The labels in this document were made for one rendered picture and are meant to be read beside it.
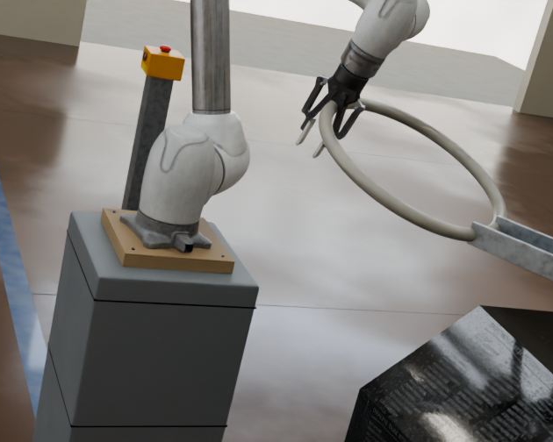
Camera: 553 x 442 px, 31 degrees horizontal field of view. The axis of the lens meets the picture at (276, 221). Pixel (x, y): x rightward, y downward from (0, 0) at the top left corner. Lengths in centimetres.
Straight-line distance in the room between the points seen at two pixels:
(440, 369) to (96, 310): 81
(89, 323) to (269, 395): 137
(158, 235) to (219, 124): 33
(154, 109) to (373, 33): 137
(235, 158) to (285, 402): 126
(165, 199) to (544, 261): 89
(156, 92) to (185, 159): 105
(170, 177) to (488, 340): 84
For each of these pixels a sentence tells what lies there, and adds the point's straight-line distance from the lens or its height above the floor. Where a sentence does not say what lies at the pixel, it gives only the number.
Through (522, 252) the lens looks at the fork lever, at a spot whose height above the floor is 113.
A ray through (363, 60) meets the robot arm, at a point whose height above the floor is 139.
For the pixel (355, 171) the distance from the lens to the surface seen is 207.
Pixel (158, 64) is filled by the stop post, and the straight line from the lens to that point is 334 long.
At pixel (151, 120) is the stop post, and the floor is 85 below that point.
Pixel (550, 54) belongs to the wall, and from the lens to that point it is 1021.
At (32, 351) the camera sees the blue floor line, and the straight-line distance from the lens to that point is 358.
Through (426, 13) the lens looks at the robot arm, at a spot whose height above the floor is 151.
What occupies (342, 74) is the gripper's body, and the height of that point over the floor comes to 135.
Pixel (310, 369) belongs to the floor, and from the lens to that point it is 383.
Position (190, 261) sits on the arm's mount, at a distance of 239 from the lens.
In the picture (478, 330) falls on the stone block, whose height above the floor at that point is 84.
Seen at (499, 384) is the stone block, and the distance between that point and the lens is 227.
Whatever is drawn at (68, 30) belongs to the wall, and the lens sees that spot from 836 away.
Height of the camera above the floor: 175
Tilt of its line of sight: 19 degrees down
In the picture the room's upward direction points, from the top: 14 degrees clockwise
